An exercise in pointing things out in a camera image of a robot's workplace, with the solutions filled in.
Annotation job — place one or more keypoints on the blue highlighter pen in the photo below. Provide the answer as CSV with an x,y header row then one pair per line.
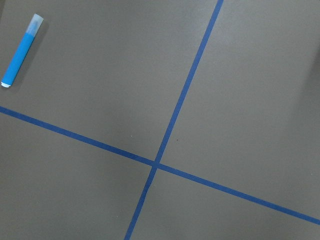
x,y
22,51

